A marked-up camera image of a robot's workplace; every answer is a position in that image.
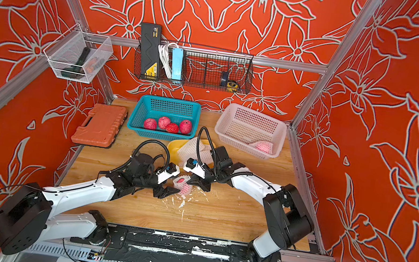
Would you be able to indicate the yellow tape measure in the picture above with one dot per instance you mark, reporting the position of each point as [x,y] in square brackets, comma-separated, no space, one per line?
[232,86]

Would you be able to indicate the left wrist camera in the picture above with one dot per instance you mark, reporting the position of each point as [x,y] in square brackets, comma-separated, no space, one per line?
[171,171]

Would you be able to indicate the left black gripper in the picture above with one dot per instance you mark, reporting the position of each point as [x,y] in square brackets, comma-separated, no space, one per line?
[159,190]

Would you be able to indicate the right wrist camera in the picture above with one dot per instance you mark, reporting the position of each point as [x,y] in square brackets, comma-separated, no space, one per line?
[192,166]

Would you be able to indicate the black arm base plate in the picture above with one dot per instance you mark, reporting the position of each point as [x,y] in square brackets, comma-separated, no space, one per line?
[121,236]

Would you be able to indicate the orange tool case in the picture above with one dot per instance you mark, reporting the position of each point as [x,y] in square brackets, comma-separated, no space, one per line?
[101,126]

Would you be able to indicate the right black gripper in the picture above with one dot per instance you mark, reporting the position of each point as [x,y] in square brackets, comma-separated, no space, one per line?
[200,181]

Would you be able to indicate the black wire wall basket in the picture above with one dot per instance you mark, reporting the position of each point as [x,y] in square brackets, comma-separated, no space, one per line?
[204,67]

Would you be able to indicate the red apple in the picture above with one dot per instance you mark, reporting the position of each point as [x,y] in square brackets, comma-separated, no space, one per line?
[185,127]
[164,122]

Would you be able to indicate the white foam net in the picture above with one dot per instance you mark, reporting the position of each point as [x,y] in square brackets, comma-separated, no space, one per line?
[187,151]
[206,156]

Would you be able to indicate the yellow plastic tray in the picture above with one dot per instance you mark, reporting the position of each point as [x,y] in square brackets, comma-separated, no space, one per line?
[173,147]

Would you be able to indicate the teal plastic basket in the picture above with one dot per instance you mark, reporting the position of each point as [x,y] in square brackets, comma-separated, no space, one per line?
[155,107]

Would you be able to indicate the light blue power bank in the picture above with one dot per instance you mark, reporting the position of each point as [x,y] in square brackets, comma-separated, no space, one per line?
[177,64]

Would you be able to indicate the dark green tool handle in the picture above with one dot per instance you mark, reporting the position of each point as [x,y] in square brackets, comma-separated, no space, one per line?
[75,71]

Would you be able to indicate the clear acrylic wall box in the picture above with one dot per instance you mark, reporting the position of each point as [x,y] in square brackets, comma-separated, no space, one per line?
[66,48]

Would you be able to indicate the pink plastic basket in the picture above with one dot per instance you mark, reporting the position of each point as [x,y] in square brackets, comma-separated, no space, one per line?
[239,126]

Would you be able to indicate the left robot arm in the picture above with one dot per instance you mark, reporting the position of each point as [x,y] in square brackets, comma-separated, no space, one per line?
[36,213]

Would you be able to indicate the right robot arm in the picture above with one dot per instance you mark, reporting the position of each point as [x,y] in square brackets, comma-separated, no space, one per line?
[287,217]

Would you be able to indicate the black rectangular device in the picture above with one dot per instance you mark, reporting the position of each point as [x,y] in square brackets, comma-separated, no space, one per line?
[150,42]

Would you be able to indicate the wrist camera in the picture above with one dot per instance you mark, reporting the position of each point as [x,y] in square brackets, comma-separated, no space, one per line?
[192,166]
[171,171]

